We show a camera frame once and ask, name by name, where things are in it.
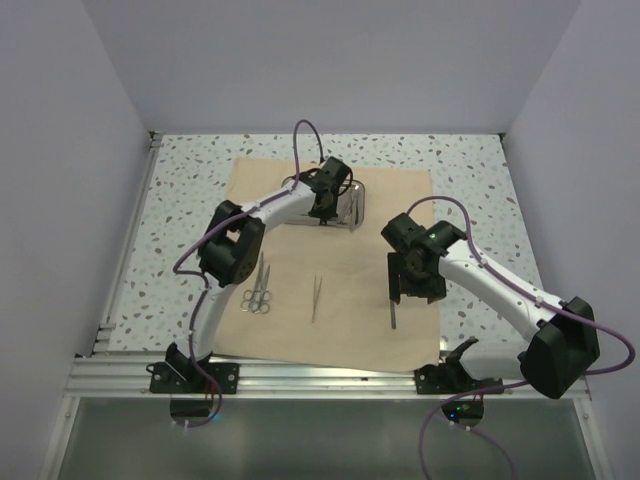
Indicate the steel probe in tray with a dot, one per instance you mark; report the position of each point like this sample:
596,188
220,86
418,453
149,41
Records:
353,212

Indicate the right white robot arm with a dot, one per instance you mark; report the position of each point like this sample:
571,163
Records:
559,343

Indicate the steel instrument tray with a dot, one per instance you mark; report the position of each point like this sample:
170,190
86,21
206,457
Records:
340,219

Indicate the aluminium front rail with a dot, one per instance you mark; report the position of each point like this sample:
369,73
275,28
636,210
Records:
126,376

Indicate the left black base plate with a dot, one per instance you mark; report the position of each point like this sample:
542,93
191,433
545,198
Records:
164,380

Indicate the steel scalpel handle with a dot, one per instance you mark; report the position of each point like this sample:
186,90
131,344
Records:
393,315

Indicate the beige cloth wrap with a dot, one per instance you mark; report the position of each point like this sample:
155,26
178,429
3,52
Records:
352,328

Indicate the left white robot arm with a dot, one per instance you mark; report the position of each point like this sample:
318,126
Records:
228,253

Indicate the aluminium rail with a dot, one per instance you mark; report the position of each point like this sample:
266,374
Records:
126,376
106,324

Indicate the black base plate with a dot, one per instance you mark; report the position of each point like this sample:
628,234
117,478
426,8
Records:
164,380
445,379

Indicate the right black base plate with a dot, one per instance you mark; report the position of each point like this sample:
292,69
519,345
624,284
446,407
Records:
445,379

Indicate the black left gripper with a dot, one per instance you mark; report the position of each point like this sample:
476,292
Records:
332,211

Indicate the steel surgical scissors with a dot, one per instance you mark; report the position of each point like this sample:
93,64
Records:
261,305
250,296

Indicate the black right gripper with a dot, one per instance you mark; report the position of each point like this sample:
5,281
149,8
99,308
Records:
399,284

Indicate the aluminium left side rail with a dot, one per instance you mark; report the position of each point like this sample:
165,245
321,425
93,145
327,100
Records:
106,324

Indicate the steel tweezers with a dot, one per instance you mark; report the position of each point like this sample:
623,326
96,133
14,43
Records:
317,286

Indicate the steel forceps with rings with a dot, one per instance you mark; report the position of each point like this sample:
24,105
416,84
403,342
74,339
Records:
261,264

